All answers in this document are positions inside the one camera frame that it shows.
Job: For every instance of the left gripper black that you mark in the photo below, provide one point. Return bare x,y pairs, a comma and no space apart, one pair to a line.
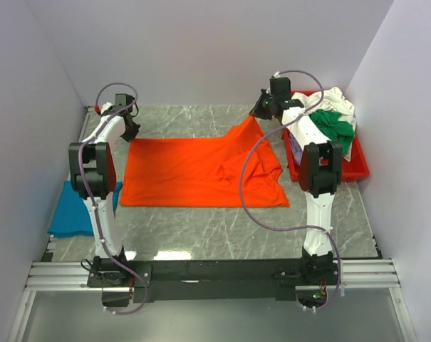
130,136

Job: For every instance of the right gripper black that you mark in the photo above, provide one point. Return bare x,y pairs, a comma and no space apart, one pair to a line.
256,111

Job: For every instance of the orange t-shirt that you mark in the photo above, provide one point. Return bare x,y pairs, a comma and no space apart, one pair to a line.
239,168

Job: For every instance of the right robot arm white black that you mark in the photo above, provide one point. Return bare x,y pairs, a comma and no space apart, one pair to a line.
319,172

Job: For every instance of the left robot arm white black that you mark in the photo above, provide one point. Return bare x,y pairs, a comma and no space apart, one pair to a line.
93,177

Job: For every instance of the lilac t-shirt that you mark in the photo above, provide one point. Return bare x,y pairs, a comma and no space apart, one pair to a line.
296,149

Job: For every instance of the white t-shirt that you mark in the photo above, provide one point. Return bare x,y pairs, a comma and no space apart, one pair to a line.
334,99

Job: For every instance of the green t-shirt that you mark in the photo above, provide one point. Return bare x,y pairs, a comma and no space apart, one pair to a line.
327,121

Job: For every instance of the folded blue t-shirt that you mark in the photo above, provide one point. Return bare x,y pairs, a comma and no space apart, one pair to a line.
71,217

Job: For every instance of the red plastic bin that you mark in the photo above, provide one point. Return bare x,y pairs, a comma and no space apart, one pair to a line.
352,171

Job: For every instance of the black base beam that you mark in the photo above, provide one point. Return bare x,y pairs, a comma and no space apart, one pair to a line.
124,282

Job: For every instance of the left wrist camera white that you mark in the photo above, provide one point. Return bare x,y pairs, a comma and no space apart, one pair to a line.
103,109

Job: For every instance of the aluminium rail frame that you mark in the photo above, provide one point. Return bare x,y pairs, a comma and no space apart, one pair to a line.
57,306

